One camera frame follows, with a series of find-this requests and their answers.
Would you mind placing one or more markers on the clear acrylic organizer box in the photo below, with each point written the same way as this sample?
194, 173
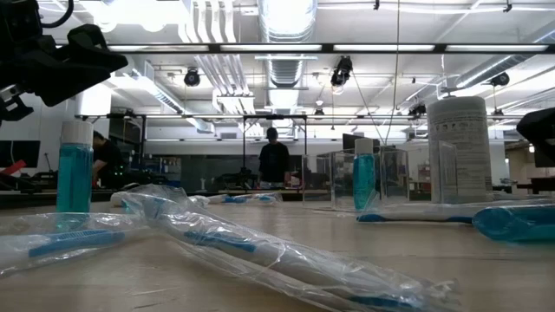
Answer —
390, 173

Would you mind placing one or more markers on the red background bar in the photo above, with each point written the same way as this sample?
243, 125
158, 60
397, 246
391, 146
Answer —
13, 167

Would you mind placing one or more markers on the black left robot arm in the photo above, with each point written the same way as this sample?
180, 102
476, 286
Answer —
17, 17

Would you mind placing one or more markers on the black background rig frame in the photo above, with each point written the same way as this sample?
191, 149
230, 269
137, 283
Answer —
260, 116

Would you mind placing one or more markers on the white rectangular ceiling duct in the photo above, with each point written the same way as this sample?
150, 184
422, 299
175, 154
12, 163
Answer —
152, 86

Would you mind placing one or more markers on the black background workbench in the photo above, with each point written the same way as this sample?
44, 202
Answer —
26, 198

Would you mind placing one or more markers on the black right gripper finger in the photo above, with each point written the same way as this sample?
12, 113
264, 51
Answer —
539, 128

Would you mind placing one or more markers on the black background monitor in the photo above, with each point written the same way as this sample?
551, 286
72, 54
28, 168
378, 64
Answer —
349, 141
545, 159
21, 154

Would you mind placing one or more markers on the white wipes canister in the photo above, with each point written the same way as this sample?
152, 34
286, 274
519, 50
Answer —
472, 130

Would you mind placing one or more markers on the silver round ventilation duct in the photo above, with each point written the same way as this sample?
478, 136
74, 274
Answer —
286, 69

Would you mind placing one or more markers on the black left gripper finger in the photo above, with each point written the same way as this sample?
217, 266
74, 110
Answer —
73, 86
95, 52

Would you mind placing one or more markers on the black overhead light bar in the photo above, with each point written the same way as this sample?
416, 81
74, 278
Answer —
327, 47

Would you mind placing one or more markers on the person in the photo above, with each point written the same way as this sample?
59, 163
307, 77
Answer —
108, 160
274, 162

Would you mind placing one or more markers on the black ceiling spotlight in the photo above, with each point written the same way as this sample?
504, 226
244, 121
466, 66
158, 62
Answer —
500, 79
192, 78
342, 69
417, 110

